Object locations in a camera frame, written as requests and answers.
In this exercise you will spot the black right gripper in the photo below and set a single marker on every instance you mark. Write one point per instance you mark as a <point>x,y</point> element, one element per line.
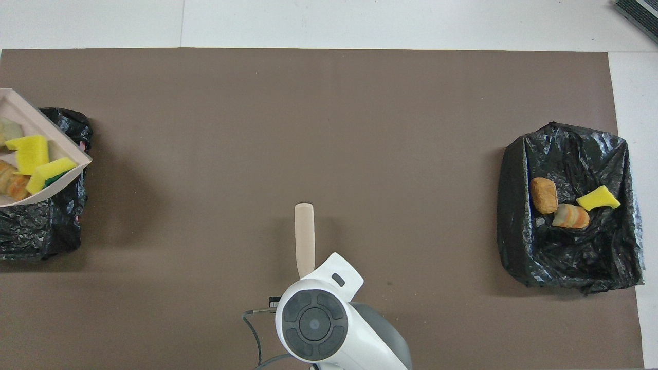
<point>274,301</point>

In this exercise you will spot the beige brush black bristles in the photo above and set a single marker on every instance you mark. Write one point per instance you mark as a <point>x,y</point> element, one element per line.
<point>305,236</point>

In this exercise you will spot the yellow sponge piece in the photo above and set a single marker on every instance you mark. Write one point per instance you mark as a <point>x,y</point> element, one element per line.
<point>32,154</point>
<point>49,172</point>
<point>596,199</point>

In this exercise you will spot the striped toy croissant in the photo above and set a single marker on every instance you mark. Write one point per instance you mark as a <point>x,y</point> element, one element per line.
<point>9,131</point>
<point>570,216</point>
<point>13,185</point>

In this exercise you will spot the brown toy bread roll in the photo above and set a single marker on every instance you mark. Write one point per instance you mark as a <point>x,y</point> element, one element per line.
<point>544,195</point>

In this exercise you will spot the beige plastic dustpan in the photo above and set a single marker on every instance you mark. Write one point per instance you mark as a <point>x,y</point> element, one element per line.
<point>25,115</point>

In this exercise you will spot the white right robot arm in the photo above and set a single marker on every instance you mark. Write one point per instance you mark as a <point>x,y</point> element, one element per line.
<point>334,318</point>

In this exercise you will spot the black bagged pink bin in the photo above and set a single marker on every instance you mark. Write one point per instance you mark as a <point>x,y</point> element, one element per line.
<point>51,226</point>

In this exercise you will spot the brown table mat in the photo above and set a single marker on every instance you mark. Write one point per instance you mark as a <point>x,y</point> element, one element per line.
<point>329,128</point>

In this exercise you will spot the grey ridged device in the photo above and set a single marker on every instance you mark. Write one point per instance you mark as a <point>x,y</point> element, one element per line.
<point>640,13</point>

